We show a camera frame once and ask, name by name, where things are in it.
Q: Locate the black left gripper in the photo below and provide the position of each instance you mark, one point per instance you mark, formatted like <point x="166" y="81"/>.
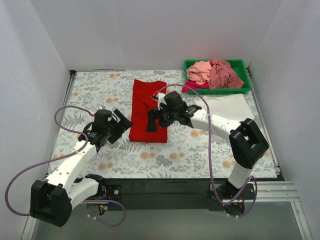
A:
<point x="119" y="124"/>

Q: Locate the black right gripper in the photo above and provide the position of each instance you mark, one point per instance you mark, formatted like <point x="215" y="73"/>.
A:
<point x="159" y="117"/>

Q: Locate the red t shirt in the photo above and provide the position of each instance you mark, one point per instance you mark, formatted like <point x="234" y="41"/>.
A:
<point x="142" y="102"/>

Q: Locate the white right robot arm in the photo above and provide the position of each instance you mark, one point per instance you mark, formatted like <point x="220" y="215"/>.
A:
<point x="247" y="142"/>

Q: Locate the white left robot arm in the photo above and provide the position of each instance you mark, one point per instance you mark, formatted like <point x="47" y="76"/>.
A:
<point x="53" y="198"/>

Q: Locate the floral patterned table mat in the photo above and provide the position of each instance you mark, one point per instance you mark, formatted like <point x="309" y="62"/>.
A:
<point x="188" y="153"/>

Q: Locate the magenta t shirt in bin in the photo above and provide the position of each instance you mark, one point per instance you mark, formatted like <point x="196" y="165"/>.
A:
<point x="193" y="85"/>

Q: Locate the peach t shirt in bin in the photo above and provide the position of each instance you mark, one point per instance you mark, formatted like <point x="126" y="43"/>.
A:
<point x="199" y="72"/>

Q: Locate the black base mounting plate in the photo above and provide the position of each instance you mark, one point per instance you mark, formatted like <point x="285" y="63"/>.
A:
<point x="168" y="194"/>

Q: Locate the dusty pink t shirt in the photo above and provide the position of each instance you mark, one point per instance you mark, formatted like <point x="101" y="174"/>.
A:
<point x="223" y="76"/>

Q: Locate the folded white t shirt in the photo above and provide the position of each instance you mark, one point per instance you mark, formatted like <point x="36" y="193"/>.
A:
<point x="233" y="106"/>

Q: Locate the green plastic bin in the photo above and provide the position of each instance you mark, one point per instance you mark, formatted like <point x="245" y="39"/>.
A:
<point x="237" y="65"/>

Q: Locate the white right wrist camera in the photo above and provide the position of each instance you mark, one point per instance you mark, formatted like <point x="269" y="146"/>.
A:
<point x="160" y="99"/>

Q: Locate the aluminium frame rail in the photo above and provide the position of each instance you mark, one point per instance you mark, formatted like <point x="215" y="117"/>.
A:
<point x="272" y="191"/>

